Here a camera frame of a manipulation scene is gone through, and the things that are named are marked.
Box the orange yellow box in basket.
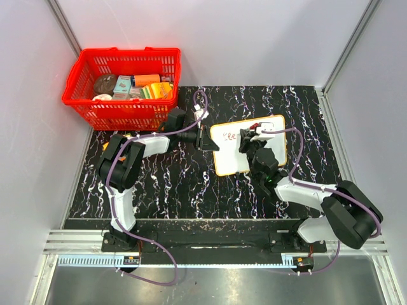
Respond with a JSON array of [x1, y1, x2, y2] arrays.
[[141, 82, 174, 100]]

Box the light blue small box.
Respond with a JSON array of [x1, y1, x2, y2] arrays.
[[113, 75, 132, 94]]

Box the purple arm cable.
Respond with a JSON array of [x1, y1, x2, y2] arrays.
[[270, 127, 382, 239], [105, 89, 210, 242]]

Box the orange cylindrical can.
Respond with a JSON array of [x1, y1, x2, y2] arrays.
[[130, 74, 161, 87]]

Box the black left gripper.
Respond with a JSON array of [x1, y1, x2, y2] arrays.
[[177, 124, 219, 153]]

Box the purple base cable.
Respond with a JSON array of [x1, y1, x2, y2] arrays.
[[116, 234, 178, 286]]

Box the red plastic shopping basket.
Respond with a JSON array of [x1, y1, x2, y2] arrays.
[[62, 47, 181, 131]]

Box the orange green snack box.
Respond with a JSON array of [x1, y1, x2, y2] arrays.
[[102, 133, 132, 152]]

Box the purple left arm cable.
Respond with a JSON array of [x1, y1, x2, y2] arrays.
[[105, 89, 210, 242]]

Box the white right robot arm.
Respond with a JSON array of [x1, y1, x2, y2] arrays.
[[238, 123, 383, 252]]

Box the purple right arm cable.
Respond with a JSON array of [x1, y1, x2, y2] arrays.
[[270, 127, 382, 239]]

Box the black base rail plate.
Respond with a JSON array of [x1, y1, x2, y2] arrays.
[[101, 218, 328, 255]]

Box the brown round packet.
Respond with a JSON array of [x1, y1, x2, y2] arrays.
[[93, 74, 118, 95]]

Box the yellow-framed whiteboard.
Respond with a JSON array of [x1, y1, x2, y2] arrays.
[[210, 115, 287, 177]]

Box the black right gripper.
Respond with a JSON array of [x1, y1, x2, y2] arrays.
[[238, 130, 266, 180]]

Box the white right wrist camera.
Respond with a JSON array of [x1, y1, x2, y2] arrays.
[[250, 122, 275, 142]]

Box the red-capped whiteboard marker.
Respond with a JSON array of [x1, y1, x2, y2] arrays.
[[249, 123, 259, 130]]

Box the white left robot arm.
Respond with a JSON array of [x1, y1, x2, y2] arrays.
[[97, 109, 219, 252]]

